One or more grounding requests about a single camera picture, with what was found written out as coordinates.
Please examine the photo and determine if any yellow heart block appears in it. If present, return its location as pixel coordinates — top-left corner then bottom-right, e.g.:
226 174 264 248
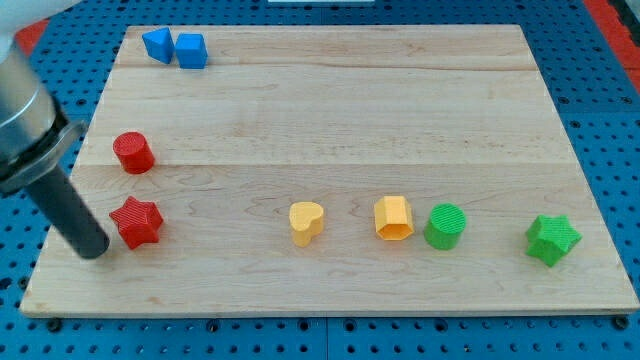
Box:
289 202 325 247

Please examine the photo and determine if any red cylinder block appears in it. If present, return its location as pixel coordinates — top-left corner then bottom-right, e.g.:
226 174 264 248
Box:
112 131 155 174

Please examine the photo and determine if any blue cube block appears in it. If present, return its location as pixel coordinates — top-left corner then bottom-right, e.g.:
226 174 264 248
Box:
175 33 208 69

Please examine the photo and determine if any green star block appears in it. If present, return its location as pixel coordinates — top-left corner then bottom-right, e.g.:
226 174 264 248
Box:
525 214 583 267

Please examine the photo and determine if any red star block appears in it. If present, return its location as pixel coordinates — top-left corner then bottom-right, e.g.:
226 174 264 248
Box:
109 196 164 250

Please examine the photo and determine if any green cylinder block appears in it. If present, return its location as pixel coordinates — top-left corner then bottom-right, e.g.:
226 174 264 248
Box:
423 203 466 250

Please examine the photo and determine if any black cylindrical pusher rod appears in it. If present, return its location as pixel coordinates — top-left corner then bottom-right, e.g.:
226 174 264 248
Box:
26 166 110 259

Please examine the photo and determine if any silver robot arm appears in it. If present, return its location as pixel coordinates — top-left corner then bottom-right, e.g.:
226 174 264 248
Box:
1 0 87 193

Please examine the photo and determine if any blue triangular prism block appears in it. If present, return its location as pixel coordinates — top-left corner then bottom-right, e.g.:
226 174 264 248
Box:
142 27 174 64

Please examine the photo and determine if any yellow hexagon block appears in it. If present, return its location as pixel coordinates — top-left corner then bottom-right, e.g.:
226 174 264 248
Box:
374 196 414 241

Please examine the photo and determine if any wooden board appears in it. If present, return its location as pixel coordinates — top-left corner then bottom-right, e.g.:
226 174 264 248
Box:
20 24 639 319

